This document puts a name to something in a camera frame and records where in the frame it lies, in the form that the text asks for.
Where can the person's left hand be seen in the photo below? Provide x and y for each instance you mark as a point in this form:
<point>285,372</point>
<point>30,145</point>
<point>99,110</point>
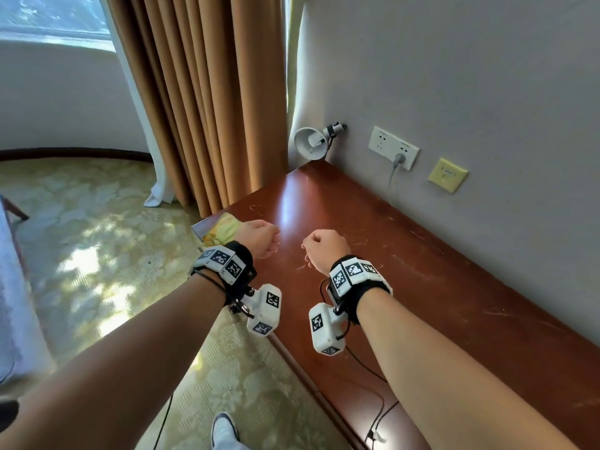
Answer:
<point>260,238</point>

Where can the person's right hand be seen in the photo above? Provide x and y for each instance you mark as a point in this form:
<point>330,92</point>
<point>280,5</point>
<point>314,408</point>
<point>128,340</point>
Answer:
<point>328,250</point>

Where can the yellow cleaning cloth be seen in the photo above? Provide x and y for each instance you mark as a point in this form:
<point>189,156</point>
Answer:
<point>220,229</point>

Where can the person's left forearm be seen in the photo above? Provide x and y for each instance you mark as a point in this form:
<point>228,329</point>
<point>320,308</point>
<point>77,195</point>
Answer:
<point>117,370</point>

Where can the person's right forearm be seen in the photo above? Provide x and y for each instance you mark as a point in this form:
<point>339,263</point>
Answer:
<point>445,384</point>

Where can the red-brown wooden table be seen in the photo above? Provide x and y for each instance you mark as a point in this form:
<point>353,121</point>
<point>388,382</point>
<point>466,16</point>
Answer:
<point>375,238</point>

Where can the white cone lamp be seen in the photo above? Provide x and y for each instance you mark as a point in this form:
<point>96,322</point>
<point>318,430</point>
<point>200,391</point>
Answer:
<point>309,142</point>

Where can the white sheer curtain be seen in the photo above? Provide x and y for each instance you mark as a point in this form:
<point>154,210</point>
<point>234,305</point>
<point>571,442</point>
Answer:
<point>157,182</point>

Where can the tan curtain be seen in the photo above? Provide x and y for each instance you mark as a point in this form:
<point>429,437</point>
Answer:
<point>211,88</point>

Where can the white sneaker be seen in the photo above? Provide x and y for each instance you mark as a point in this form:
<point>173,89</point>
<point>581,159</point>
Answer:
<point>224,431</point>

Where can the dark wooden baseboard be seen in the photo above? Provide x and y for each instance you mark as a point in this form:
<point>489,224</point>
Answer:
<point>70,154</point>

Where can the white bed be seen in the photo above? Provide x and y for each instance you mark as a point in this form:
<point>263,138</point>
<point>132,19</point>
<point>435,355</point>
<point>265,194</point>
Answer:
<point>18,314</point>

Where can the window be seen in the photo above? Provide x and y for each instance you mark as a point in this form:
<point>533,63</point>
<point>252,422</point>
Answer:
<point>47,18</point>

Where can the black grey sleeve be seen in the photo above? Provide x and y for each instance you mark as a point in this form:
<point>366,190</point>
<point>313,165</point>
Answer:
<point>8,414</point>

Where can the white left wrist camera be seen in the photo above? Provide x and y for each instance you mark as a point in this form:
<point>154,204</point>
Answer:
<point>265,314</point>

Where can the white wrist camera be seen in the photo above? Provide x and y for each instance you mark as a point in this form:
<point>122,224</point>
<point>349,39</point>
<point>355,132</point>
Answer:
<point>326,330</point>
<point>265,314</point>

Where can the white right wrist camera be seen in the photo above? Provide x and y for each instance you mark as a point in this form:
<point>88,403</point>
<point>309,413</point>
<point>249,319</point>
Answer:
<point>326,330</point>

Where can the yellow wall plate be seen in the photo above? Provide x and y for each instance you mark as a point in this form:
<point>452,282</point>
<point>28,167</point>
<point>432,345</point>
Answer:
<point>447,175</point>

